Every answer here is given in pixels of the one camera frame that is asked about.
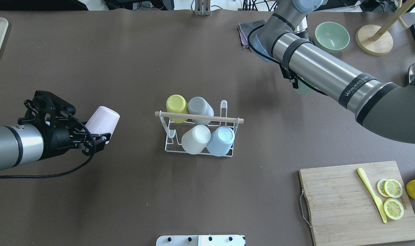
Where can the white plastic cup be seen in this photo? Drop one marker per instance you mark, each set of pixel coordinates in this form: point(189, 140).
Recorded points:
point(195, 140)

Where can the grey folded cloth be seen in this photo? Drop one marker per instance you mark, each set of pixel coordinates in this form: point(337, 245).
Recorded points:
point(245, 29)

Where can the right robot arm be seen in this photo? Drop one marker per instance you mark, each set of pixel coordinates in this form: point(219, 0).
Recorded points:
point(385, 109)

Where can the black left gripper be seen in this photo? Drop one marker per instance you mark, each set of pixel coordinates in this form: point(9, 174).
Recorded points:
point(58, 140)

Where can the green plastic cup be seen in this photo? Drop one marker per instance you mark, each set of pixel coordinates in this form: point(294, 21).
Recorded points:
point(301, 88)

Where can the pink plastic cup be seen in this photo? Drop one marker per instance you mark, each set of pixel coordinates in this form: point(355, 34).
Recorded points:
point(104, 120)

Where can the yellow plastic knife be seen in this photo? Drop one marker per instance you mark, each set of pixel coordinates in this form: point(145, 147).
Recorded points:
point(378, 202)

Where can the lemon slice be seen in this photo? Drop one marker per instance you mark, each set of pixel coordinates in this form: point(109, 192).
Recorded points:
point(393, 208)
point(389, 188)

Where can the yellow plastic cup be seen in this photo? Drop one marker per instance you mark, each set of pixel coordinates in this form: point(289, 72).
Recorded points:
point(177, 104)

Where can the lemon slice lower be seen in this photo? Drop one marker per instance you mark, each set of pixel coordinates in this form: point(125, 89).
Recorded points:
point(393, 208)

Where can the wooden mug tree stand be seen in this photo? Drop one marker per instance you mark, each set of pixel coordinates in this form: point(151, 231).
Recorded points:
point(376, 40)

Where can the green bowl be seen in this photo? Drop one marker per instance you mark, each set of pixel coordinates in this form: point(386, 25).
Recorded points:
point(331, 37)

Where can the lemon slice upper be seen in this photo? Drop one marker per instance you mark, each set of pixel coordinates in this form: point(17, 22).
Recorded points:
point(389, 188)

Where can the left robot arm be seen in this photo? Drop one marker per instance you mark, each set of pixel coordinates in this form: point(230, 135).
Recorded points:
point(11, 147)

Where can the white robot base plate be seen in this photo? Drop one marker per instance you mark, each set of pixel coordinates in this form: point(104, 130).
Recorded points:
point(201, 240)

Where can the white wire cup holder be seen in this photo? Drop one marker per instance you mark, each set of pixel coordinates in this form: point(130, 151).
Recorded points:
point(175, 131)

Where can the light blue plastic cup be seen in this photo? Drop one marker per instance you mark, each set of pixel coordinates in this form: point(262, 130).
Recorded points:
point(221, 141)

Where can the grey plastic cup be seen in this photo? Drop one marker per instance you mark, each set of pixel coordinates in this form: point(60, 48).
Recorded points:
point(199, 106)

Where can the bamboo cutting board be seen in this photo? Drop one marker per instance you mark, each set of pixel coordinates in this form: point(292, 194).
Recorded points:
point(342, 212)

